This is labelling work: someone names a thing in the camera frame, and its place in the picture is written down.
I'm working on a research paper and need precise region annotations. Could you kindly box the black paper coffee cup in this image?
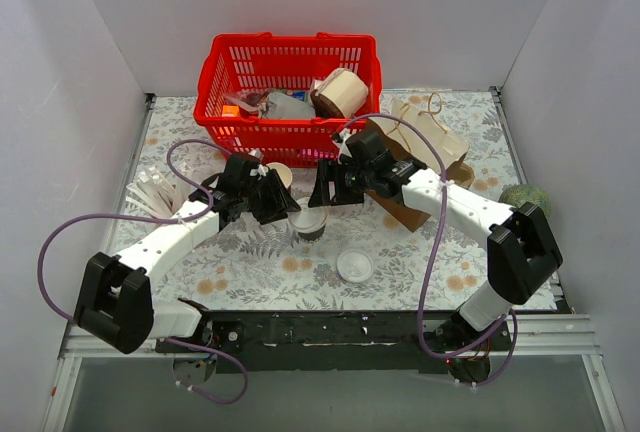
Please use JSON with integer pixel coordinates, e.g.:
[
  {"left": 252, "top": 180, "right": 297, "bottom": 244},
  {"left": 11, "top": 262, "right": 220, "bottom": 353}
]
[{"left": 297, "top": 226, "right": 325, "bottom": 242}]

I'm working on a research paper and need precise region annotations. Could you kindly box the brown paper bag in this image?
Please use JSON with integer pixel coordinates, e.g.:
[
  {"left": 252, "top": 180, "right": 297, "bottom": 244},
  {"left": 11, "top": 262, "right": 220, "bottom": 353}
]
[{"left": 364, "top": 92, "right": 471, "bottom": 234}]

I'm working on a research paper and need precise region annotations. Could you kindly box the white plastic cup lid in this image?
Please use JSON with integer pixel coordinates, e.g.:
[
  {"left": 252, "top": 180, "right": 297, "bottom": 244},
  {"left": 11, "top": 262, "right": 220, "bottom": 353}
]
[{"left": 336, "top": 249, "right": 375, "bottom": 283}]

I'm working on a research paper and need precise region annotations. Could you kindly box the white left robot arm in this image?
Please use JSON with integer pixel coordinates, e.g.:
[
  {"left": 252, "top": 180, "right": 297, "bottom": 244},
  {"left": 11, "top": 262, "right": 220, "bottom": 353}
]
[{"left": 73, "top": 153, "right": 301, "bottom": 354}]

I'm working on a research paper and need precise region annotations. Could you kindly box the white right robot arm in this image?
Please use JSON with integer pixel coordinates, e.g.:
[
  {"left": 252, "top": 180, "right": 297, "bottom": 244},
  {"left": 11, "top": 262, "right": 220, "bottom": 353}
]
[{"left": 308, "top": 129, "right": 563, "bottom": 350}]

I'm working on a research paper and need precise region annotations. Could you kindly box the pink cup of straws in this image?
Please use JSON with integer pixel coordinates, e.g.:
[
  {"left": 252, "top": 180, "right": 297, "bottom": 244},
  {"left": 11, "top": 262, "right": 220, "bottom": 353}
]
[{"left": 125, "top": 166, "right": 190, "bottom": 219}]

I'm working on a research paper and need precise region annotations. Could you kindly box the grey crumpled pouch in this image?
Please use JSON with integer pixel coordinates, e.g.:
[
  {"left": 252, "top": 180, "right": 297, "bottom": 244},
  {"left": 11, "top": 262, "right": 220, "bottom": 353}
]
[{"left": 263, "top": 91, "right": 316, "bottom": 120}]

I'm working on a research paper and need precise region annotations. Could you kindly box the orange snack box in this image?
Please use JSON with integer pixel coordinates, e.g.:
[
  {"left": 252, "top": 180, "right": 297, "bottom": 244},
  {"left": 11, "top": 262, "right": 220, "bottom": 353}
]
[{"left": 221, "top": 104, "right": 242, "bottom": 118}]

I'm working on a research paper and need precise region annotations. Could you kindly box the red plastic shopping basket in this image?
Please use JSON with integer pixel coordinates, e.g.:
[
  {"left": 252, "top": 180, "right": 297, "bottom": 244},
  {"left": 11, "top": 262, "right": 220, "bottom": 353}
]
[{"left": 194, "top": 32, "right": 382, "bottom": 168}]

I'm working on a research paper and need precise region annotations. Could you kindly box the brown cardboard cup carrier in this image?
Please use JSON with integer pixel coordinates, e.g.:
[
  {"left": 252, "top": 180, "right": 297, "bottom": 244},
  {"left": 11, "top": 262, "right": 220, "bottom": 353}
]
[{"left": 453, "top": 163, "right": 475, "bottom": 189}]

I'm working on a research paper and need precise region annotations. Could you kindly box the clear plastic snack packet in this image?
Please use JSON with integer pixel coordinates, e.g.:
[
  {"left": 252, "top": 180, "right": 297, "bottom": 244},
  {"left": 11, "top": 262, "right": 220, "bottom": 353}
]
[{"left": 224, "top": 92, "right": 268, "bottom": 117}]

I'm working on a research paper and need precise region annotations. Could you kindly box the green melon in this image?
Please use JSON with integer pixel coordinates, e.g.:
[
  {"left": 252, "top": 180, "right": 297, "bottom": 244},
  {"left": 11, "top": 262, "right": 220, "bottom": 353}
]
[{"left": 499, "top": 184, "right": 551, "bottom": 219}]

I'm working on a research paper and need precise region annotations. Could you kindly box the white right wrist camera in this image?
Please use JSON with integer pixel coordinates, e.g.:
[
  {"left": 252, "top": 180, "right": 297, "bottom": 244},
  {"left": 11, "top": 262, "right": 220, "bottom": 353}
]
[{"left": 331, "top": 129, "right": 352, "bottom": 163}]

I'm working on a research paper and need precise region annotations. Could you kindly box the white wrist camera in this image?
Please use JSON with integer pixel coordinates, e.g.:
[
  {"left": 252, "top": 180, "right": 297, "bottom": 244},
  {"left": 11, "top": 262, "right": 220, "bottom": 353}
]
[
  {"left": 249, "top": 149, "right": 270, "bottom": 177},
  {"left": 331, "top": 129, "right": 352, "bottom": 163}
]

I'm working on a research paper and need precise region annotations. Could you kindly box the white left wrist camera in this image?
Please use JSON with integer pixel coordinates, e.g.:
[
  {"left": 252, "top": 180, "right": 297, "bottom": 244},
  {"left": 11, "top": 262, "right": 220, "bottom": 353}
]
[{"left": 249, "top": 149, "right": 270, "bottom": 177}]

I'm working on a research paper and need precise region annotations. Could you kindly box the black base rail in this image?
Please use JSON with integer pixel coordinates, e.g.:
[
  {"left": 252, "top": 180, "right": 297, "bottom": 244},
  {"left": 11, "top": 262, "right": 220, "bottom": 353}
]
[{"left": 64, "top": 307, "right": 596, "bottom": 373}]

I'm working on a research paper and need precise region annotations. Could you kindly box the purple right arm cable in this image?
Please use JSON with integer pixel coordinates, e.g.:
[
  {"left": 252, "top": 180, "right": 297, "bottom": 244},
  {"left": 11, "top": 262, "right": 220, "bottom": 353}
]
[{"left": 339, "top": 112, "right": 519, "bottom": 386}]

